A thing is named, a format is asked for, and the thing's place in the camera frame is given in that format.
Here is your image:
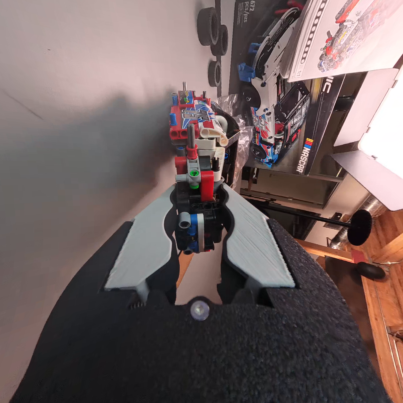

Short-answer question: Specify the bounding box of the black round rod fixture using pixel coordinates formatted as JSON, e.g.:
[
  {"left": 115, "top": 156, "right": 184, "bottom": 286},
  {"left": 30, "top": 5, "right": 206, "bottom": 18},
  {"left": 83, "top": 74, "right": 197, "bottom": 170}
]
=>
[{"left": 246, "top": 198, "right": 373, "bottom": 247}]

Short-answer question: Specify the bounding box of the clear plastic bag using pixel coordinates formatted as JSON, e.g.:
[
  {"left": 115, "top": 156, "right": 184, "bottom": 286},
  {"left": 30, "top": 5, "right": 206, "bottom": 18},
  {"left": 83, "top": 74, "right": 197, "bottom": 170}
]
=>
[{"left": 217, "top": 93, "right": 254, "bottom": 168}]

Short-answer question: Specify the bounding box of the instruction booklet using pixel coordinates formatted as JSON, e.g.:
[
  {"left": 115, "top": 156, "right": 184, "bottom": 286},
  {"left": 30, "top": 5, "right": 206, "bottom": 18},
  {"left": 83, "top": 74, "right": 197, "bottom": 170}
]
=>
[{"left": 280, "top": 0, "right": 403, "bottom": 83}]

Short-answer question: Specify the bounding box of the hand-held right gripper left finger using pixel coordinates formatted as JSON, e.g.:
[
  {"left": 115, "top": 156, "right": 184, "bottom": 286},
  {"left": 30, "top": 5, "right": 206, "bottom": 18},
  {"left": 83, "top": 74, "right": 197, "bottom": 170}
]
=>
[{"left": 104, "top": 184, "right": 181, "bottom": 305}]

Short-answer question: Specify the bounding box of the toy brick race car model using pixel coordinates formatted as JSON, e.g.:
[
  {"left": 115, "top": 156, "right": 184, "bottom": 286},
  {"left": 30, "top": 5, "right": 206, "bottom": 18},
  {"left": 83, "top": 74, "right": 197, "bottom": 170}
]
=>
[{"left": 169, "top": 81, "right": 241, "bottom": 255}]

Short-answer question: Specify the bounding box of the silver ventilation duct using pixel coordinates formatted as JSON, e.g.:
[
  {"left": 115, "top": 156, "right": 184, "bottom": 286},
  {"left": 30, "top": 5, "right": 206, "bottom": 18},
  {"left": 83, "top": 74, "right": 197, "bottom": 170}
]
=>
[{"left": 334, "top": 195, "right": 389, "bottom": 246}]

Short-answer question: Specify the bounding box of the grey desk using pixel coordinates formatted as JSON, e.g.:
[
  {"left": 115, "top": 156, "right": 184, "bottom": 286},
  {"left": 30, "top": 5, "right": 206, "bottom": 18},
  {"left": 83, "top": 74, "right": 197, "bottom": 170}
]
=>
[{"left": 0, "top": 0, "right": 235, "bottom": 403}]

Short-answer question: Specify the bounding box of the toy race car box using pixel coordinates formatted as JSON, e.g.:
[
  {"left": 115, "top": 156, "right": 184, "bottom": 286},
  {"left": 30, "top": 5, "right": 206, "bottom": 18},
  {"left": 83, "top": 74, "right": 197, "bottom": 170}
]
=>
[{"left": 228, "top": 0, "right": 350, "bottom": 177}]

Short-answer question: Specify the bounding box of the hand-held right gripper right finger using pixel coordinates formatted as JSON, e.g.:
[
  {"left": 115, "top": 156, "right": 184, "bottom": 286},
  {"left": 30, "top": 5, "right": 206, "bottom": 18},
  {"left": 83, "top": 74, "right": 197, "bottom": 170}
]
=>
[{"left": 217, "top": 183, "right": 296, "bottom": 303}]

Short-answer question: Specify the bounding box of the small black rubber tire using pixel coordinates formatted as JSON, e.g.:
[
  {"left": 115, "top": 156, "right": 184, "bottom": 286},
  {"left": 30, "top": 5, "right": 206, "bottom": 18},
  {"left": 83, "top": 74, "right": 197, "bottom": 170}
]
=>
[
  {"left": 207, "top": 60, "right": 223, "bottom": 87},
  {"left": 214, "top": 25, "right": 229, "bottom": 56},
  {"left": 197, "top": 7, "right": 220, "bottom": 46}
]

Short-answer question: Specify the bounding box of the dark framed window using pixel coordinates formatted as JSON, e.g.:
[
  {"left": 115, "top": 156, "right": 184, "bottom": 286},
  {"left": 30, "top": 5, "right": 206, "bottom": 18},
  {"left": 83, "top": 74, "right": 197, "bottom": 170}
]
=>
[{"left": 240, "top": 166, "right": 345, "bottom": 210}]

